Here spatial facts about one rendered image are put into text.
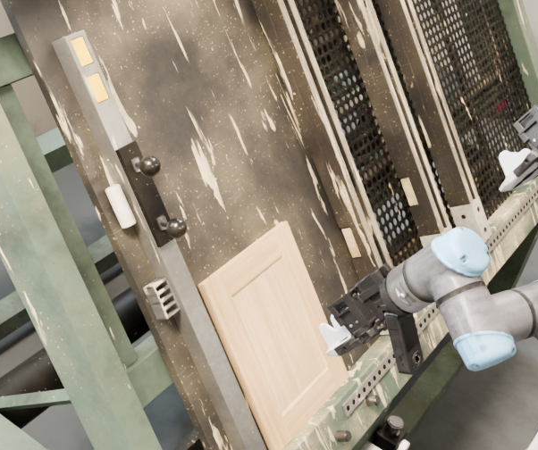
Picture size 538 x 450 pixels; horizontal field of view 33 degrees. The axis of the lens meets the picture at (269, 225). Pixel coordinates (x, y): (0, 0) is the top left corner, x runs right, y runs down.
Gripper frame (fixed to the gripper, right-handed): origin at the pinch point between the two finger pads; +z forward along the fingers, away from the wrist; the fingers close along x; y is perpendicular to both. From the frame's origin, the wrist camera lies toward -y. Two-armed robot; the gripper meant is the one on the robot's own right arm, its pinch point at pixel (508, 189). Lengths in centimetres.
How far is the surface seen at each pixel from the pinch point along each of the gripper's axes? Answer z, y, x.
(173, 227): 39, 21, 40
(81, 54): 32, 56, 48
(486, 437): 116, -15, -151
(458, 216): 48, 32, -85
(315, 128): 36, 49, -19
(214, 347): 60, 7, 21
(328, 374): 67, 0, -17
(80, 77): 35, 52, 48
